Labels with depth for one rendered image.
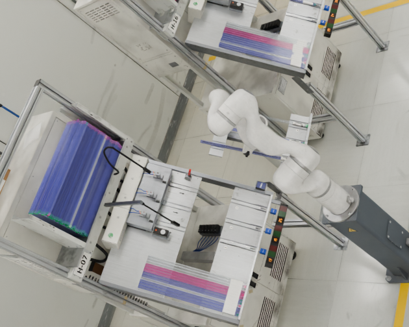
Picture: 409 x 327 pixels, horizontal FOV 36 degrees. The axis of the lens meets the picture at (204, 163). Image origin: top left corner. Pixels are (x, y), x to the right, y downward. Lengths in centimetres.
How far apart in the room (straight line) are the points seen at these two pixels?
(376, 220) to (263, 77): 134
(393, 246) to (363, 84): 149
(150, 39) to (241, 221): 124
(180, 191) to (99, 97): 193
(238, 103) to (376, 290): 149
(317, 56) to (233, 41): 84
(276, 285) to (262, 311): 19
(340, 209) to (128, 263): 106
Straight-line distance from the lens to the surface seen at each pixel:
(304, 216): 347
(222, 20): 376
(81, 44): 502
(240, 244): 315
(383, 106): 416
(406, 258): 332
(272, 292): 373
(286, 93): 396
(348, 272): 369
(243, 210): 321
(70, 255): 306
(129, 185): 319
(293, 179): 267
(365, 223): 299
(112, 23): 375
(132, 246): 317
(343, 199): 289
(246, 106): 254
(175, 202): 322
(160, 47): 378
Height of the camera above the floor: 292
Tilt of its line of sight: 36 degrees down
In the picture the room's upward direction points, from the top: 54 degrees counter-clockwise
